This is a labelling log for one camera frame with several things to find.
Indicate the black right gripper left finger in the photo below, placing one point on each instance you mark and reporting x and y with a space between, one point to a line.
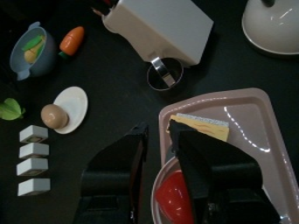
113 172

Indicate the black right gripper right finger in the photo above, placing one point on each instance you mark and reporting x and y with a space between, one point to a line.
218 175

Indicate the blue toy pot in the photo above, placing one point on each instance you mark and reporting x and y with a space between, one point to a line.
32 55

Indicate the red bowl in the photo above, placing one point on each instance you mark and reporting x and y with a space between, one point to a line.
174 198

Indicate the yellow sponge with grey top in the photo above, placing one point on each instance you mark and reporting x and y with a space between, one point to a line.
206 124

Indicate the pink plastic tray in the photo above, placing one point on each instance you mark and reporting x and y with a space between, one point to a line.
249 122

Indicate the small white block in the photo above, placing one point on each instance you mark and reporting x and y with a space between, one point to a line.
34 150
34 186
32 166
34 133

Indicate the small white plate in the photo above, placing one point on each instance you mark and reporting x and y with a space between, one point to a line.
74 108

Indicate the beige toy egg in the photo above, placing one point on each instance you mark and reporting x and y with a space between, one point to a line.
54 116

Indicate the green toy lettuce leaf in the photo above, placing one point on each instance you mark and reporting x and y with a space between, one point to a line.
11 109

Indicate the orange toy carrot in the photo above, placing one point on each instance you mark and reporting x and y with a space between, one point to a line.
73 40

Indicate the yellow toy corn with leaf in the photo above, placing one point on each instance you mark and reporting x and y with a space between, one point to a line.
34 48

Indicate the white toy knife block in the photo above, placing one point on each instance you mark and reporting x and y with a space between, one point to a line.
163 27

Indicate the white toy kettle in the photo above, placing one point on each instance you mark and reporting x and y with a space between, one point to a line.
273 24

